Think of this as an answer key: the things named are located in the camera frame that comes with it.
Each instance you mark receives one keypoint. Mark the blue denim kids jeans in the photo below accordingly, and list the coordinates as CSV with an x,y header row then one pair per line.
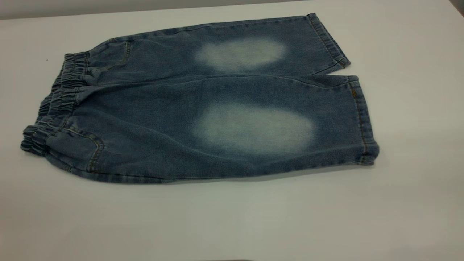
x,y
163,119

